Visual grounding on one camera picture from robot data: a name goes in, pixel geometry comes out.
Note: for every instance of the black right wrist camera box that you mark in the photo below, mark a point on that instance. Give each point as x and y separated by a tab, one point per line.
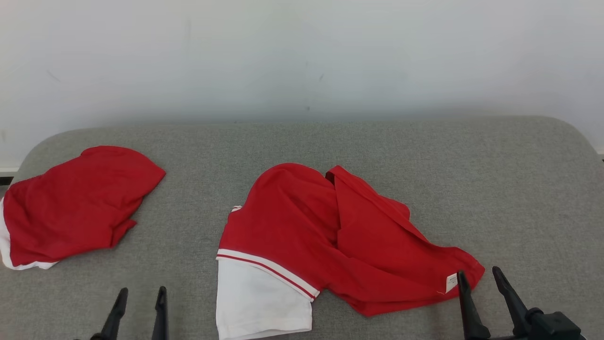
559	328

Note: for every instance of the red basketball jersey white sleeves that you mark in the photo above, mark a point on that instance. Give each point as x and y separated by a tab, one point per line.
306	226

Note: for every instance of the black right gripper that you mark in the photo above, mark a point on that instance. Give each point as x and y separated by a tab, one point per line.
509	338

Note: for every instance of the red shorts white band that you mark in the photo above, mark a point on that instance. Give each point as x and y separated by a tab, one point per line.
80	203

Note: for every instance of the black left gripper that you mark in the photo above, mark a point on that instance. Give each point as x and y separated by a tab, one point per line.
94	337

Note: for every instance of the grey fabric sofa seat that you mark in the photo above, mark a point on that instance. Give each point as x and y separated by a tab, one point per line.
188	165

